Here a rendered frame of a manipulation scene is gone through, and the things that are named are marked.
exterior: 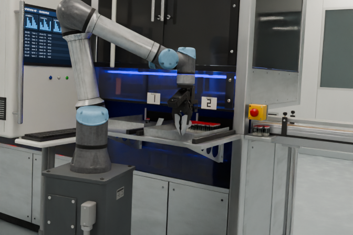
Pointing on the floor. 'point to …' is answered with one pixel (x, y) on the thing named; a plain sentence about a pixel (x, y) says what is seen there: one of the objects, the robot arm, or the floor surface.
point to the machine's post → (242, 100)
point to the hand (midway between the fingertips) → (180, 132)
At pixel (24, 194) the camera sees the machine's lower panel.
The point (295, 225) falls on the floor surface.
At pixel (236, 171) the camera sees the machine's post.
